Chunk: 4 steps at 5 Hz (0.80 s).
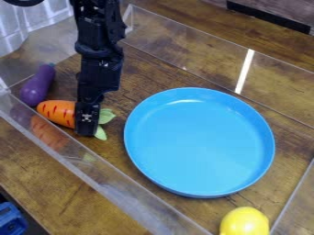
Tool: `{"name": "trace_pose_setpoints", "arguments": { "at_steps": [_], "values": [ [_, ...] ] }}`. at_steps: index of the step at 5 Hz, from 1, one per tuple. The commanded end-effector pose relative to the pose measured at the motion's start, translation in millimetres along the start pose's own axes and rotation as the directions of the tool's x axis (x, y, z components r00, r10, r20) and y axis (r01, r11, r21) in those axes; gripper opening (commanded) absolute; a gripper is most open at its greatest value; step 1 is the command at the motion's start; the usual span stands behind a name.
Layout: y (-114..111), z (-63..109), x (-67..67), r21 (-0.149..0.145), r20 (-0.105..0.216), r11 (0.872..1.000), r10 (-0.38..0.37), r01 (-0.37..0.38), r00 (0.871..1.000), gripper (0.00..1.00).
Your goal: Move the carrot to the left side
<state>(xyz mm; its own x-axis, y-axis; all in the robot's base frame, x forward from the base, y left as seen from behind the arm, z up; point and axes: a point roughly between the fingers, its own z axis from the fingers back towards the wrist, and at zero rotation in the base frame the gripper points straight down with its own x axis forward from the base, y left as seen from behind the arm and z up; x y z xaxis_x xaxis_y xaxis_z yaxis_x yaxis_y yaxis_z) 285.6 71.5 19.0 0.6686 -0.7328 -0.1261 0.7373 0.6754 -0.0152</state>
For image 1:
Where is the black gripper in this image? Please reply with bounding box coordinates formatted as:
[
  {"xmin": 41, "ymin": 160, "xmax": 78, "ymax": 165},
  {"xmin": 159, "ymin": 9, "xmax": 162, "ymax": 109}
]
[{"xmin": 75, "ymin": 56, "xmax": 124, "ymax": 137}]

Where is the orange toy carrot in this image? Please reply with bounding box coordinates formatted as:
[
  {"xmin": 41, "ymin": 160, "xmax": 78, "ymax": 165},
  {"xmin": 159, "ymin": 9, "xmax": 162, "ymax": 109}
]
[{"xmin": 36, "ymin": 100, "xmax": 115, "ymax": 140}]

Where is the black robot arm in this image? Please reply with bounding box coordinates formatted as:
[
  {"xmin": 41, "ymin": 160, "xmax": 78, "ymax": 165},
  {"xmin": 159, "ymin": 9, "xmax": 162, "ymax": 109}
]
[{"xmin": 70, "ymin": 0, "xmax": 127, "ymax": 136}]

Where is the purple toy eggplant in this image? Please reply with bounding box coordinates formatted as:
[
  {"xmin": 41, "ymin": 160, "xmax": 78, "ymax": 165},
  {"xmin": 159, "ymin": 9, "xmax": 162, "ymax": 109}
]
[{"xmin": 20, "ymin": 63, "xmax": 55, "ymax": 106}]

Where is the blue round plate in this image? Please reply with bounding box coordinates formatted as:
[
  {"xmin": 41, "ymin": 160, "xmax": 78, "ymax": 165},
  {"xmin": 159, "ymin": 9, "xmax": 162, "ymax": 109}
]
[{"xmin": 124, "ymin": 87, "xmax": 275, "ymax": 198}]

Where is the blue object at corner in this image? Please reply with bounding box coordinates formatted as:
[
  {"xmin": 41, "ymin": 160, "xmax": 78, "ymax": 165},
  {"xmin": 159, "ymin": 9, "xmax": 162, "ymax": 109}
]
[{"xmin": 0, "ymin": 202, "xmax": 28, "ymax": 235}]

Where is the yellow toy lemon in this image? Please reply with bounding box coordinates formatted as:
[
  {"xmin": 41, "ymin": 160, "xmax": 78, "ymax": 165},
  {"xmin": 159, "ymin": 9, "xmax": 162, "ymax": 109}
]
[{"xmin": 219, "ymin": 207, "xmax": 270, "ymax": 235}]

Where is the clear acrylic tray wall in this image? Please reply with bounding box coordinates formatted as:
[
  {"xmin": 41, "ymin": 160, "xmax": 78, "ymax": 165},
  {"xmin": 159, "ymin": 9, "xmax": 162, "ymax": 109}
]
[{"xmin": 0, "ymin": 0, "xmax": 314, "ymax": 235}]

